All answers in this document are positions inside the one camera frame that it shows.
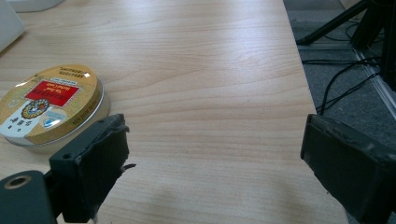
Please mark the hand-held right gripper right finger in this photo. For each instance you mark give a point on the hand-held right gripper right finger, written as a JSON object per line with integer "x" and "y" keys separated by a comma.
{"x": 348, "y": 168}

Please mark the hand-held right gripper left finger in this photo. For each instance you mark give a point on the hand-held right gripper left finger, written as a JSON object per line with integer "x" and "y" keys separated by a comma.
{"x": 90, "y": 168}

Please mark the round gold tin red label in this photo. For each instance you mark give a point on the round gold tin red label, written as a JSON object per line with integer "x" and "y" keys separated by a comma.
{"x": 46, "y": 104}

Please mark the black tripod stand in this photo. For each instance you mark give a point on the black tripod stand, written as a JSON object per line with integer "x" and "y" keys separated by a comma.
{"x": 358, "y": 21}

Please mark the white box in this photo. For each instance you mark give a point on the white box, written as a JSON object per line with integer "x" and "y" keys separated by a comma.
{"x": 7, "y": 26}

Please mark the white round container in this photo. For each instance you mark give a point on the white round container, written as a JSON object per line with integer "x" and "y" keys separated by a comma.
{"x": 34, "y": 4}

